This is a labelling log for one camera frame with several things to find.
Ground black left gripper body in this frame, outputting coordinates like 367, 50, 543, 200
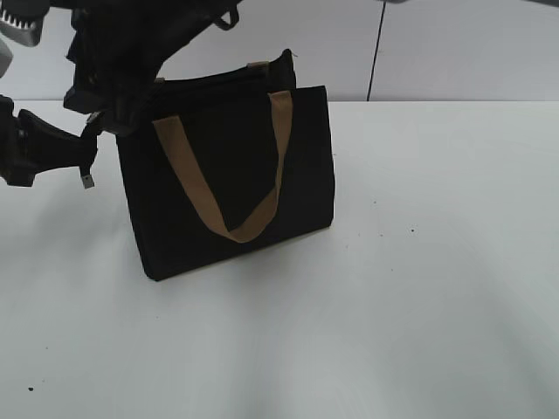
1, 95, 37, 188

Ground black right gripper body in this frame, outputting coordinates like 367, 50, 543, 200
63, 0, 210, 114

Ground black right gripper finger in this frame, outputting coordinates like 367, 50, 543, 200
99, 80, 162, 135

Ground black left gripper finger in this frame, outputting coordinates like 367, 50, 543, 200
17, 110, 99, 173

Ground silver metal zipper pull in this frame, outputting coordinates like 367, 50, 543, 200
79, 111, 102, 191

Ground black tote bag tan handles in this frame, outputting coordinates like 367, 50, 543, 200
116, 50, 335, 281

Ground grey robot arm link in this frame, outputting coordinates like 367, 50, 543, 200
1, 4, 44, 77

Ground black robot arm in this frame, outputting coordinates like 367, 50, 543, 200
1, 1, 239, 189

